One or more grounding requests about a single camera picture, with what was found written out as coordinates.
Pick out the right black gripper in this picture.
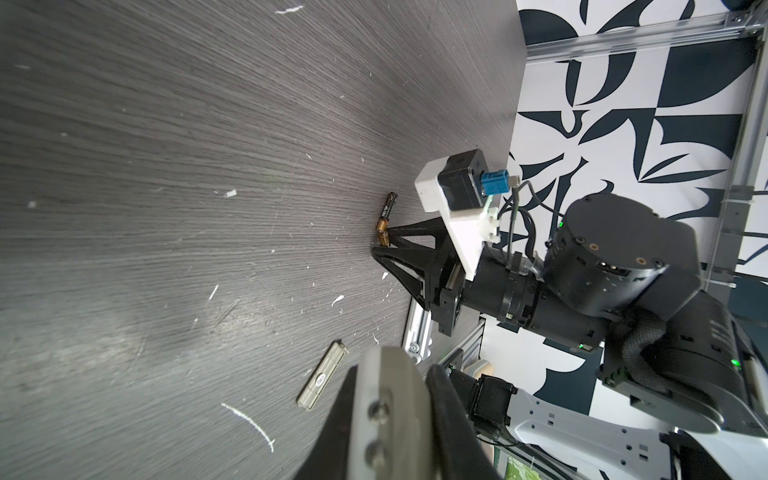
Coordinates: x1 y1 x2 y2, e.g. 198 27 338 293
370 217 466 336

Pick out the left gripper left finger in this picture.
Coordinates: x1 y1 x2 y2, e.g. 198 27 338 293
344 346 434 479

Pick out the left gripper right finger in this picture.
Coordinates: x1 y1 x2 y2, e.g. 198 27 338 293
426 365 499 479

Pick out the black gold battery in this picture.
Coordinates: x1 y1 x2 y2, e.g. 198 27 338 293
380 192 398 221
376 217 390 247

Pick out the remote battery cover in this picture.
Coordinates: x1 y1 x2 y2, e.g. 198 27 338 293
296 340 349 411

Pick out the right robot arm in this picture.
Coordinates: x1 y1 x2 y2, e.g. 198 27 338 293
371 193 767 479

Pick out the silver metal phone stand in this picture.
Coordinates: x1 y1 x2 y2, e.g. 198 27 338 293
402 299 432 364

